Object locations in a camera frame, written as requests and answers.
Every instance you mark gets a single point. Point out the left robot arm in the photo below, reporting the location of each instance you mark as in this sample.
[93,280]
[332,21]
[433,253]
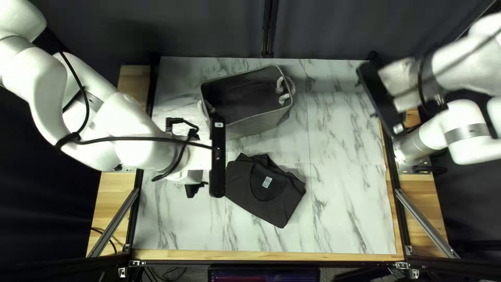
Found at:
[43,86]

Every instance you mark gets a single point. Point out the black sweatshirt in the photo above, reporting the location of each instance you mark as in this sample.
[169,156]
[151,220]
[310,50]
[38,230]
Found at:
[266,199]

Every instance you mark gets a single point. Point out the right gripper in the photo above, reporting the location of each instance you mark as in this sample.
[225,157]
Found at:
[403,82]

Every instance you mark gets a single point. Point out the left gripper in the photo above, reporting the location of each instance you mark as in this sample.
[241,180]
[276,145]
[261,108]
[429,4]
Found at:
[195,158]

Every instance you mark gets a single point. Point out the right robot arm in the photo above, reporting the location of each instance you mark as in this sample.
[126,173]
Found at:
[465,133]

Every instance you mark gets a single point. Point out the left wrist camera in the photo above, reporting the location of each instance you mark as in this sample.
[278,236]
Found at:
[217,156]

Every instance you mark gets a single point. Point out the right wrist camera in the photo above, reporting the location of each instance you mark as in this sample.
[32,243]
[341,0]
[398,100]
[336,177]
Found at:
[379,94]

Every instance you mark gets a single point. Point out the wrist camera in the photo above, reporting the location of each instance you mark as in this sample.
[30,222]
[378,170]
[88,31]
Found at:
[379,94]
[217,156]

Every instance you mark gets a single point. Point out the grey fabric basket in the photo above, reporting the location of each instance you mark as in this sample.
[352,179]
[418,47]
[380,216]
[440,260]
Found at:
[250,98]

